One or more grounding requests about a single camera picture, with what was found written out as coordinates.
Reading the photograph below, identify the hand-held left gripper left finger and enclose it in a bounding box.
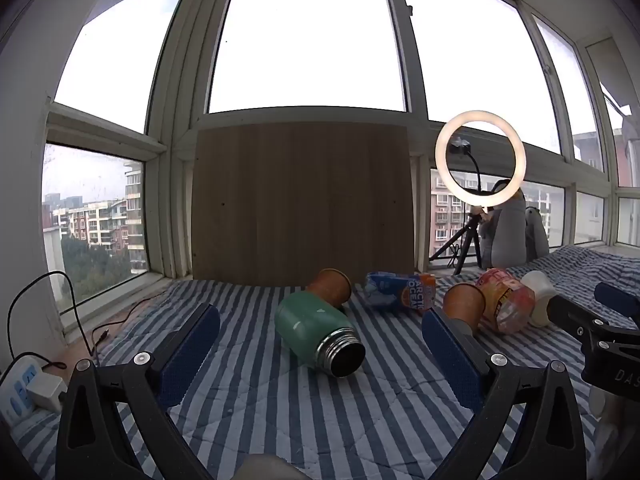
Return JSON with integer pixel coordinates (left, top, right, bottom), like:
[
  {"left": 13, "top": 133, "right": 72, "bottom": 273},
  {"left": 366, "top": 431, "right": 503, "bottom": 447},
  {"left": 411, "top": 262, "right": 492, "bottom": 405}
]
[{"left": 56, "top": 303, "right": 221, "bottom": 480}]

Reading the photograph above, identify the large grey plush toy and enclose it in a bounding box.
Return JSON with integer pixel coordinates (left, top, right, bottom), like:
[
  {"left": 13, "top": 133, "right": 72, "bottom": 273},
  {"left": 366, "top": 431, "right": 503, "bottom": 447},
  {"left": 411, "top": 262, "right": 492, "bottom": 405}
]
[{"left": 479, "top": 178, "right": 527, "bottom": 268}]

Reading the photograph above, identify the ring light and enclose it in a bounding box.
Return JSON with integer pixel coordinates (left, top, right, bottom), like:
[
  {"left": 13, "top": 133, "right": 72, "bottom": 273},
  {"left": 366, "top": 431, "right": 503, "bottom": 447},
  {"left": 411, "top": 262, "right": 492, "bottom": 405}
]
[{"left": 434, "top": 110, "right": 527, "bottom": 207}]

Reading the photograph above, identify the white power strip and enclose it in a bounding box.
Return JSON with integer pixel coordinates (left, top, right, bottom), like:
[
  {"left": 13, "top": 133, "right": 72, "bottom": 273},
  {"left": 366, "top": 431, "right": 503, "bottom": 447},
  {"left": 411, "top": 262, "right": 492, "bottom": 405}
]
[{"left": 0, "top": 357, "right": 46, "bottom": 427}]

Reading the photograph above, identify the black cable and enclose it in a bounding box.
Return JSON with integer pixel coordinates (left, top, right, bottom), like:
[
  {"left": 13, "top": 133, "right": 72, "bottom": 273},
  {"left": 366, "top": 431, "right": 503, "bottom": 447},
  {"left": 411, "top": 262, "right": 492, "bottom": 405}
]
[{"left": 0, "top": 271, "right": 101, "bottom": 376}]

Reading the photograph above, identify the white plastic cup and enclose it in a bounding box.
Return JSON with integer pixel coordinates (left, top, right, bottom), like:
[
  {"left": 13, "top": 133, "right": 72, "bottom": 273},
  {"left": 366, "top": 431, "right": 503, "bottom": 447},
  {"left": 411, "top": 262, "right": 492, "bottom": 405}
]
[{"left": 520, "top": 270, "right": 559, "bottom": 329}]

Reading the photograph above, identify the brown paper cup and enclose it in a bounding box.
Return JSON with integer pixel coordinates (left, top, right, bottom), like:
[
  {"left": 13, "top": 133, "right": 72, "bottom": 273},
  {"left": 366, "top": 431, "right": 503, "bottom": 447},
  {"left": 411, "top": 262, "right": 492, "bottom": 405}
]
[
  {"left": 305, "top": 268, "right": 354, "bottom": 311},
  {"left": 442, "top": 282, "right": 487, "bottom": 335}
]

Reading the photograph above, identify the white charger plug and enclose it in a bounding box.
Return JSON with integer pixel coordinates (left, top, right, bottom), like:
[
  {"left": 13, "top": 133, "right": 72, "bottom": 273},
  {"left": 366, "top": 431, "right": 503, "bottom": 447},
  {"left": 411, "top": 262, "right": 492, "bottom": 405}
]
[{"left": 24, "top": 373, "right": 69, "bottom": 412}]

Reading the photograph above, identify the green insulated cup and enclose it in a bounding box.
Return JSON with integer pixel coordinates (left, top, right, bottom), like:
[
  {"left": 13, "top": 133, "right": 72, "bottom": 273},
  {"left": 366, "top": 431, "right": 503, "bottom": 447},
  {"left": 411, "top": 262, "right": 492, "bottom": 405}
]
[{"left": 274, "top": 292, "right": 366, "bottom": 379}]

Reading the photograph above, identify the black gooseneck phone holder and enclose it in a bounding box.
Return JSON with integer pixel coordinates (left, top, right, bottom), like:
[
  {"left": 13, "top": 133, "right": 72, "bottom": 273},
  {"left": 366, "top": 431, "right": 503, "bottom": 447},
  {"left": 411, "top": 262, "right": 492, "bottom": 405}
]
[{"left": 449, "top": 136, "right": 488, "bottom": 197}]

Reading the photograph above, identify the wooden board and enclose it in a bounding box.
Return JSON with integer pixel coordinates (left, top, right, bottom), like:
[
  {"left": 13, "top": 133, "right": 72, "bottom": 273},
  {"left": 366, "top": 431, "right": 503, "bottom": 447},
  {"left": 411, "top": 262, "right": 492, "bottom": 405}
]
[{"left": 191, "top": 121, "right": 417, "bottom": 287}]

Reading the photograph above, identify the black tripod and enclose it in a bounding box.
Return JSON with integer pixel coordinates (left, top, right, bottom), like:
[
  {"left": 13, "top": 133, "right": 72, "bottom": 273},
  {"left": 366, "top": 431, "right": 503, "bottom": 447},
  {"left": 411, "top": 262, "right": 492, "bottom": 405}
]
[{"left": 428, "top": 206, "right": 484, "bottom": 276}]

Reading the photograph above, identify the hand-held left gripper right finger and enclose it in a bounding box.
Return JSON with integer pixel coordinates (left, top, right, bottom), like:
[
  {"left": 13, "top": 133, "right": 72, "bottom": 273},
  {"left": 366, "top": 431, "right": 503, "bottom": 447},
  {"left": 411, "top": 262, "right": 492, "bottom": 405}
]
[{"left": 421, "top": 310, "right": 587, "bottom": 480}]

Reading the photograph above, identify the thin brown cable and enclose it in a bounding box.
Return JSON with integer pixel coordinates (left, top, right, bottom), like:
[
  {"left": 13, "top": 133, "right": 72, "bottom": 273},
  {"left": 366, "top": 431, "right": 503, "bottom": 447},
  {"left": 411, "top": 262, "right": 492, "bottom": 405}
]
[{"left": 95, "top": 296, "right": 168, "bottom": 346}]

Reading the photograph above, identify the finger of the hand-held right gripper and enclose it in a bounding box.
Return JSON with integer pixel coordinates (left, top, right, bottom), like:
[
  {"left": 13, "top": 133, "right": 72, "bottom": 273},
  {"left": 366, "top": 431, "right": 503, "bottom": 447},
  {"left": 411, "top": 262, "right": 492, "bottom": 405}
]
[
  {"left": 594, "top": 282, "right": 640, "bottom": 320},
  {"left": 546, "top": 295, "right": 623, "bottom": 345}
]

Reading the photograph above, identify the striped blanket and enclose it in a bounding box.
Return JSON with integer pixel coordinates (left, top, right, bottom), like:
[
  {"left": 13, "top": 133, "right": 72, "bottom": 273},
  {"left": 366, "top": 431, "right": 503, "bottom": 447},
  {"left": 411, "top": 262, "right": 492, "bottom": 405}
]
[{"left": 10, "top": 244, "right": 640, "bottom": 480}]

